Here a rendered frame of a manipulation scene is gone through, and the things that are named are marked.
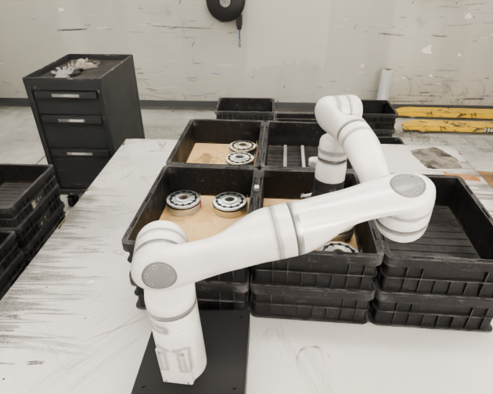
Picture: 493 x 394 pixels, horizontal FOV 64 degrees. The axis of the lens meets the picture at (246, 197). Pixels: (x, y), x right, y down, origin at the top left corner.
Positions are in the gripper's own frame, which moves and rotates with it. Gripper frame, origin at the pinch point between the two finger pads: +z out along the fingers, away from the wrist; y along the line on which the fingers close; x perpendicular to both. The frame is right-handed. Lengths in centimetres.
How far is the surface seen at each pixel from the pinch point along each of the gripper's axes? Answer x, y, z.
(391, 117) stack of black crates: 159, 73, 29
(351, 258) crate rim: -20.0, 2.6, -4.6
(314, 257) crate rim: -19.4, -5.6, -4.1
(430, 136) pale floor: 262, 152, 84
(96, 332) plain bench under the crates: -22, -57, 19
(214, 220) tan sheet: 7.8, -30.0, 5.1
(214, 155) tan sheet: 50, -33, 5
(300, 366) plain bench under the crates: -31.0, -8.2, 18.0
